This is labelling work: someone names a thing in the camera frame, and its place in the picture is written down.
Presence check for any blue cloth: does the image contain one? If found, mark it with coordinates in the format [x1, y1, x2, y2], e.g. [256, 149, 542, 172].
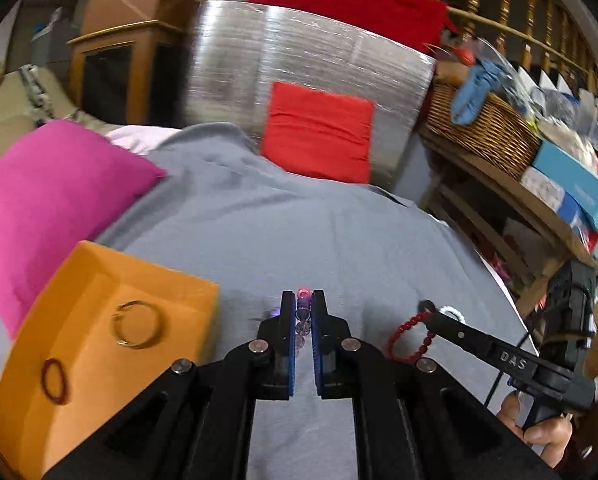
[451, 57, 506, 126]

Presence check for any pink pillow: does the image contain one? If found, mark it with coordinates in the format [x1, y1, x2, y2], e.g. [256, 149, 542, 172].
[0, 120, 169, 341]

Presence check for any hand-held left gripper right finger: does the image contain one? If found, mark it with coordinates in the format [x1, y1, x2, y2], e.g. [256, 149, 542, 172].
[311, 289, 560, 480]

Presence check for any red bead bracelet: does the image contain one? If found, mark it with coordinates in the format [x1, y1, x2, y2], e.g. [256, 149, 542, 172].
[385, 310, 436, 363]

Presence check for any blue cardboard box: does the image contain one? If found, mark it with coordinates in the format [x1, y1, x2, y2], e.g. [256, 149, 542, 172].
[531, 140, 598, 233]

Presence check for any wicker basket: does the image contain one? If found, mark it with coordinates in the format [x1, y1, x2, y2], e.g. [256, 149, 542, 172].
[423, 80, 542, 182]

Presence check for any red cloth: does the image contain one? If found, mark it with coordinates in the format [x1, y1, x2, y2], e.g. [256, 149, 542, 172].
[246, 0, 456, 54]

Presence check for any dark brown hair tie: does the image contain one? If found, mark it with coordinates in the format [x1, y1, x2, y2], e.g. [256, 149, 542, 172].
[41, 358, 71, 406]

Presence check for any red pillow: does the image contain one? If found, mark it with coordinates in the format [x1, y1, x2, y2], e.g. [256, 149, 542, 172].
[260, 81, 376, 184]

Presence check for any wooden side table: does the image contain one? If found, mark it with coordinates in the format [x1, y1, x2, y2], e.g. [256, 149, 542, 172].
[418, 125, 598, 317]

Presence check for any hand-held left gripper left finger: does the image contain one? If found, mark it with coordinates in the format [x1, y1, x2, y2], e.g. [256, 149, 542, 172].
[42, 290, 300, 480]

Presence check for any black cable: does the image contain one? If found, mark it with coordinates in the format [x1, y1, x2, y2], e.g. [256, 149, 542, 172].
[483, 330, 536, 407]

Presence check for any person's right hand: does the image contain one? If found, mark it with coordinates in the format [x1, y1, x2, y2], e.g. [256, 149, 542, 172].
[496, 392, 576, 468]

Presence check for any silver foil insulation panel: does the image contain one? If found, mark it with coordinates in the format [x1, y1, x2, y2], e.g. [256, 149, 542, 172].
[181, 0, 437, 192]

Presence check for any wooden railing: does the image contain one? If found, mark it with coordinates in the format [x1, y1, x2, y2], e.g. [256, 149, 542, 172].
[194, 0, 598, 92]

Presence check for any clear plastic bag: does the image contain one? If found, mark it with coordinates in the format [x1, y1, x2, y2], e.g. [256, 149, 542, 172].
[471, 37, 547, 122]

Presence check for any striped cloth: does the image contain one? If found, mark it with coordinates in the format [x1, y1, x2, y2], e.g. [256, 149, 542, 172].
[18, 64, 56, 126]

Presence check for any grey blanket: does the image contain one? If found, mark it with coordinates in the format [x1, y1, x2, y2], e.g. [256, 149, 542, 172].
[0, 122, 540, 480]

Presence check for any wooden cabinet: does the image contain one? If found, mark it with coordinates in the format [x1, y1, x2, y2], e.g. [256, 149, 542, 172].
[66, 19, 200, 128]

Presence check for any white and blue box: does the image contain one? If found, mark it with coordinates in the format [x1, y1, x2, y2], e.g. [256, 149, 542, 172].
[520, 166, 586, 227]

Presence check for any purple bead bracelet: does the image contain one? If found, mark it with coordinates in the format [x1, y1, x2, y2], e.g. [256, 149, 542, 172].
[266, 287, 313, 351]

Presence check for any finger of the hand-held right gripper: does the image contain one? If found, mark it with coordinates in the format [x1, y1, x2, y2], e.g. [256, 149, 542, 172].
[418, 300, 542, 386]

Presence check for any orange cardboard box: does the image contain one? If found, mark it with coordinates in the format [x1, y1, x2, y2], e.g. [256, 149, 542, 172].
[0, 240, 221, 478]

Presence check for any beige leather sofa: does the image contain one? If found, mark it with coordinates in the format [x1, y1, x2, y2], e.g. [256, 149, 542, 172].
[0, 60, 111, 177]

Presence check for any gold metal bangle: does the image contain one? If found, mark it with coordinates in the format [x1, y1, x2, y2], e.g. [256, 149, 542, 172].
[110, 300, 165, 350]

